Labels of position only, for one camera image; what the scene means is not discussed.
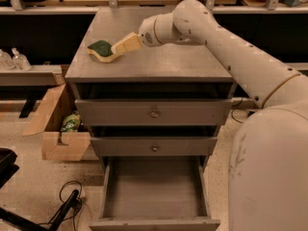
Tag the grey wooden drawer cabinet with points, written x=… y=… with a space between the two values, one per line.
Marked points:
x=172 y=72

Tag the green snack bag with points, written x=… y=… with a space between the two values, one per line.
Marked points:
x=71 y=123

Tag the grey middle drawer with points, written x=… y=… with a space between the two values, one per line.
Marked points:
x=178 y=146

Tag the open cardboard box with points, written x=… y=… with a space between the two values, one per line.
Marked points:
x=47 y=120

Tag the grey open bottom drawer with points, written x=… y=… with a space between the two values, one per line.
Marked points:
x=154 y=194

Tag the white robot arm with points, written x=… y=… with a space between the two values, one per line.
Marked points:
x=268 y=165

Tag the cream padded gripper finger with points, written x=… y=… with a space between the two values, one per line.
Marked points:
x=129 y=43

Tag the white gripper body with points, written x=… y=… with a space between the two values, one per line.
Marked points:
x=146 y=32

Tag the grey top drawer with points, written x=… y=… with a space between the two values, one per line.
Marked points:
x=157 y=113

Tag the clear sanitizer bottle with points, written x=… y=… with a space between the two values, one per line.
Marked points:
x=6 y=61
x=20 y=60

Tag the black power adapter with cable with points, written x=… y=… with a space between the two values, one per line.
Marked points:
x=241 y=109

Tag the green and yellow sponge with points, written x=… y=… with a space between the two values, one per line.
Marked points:
x=102 y=51

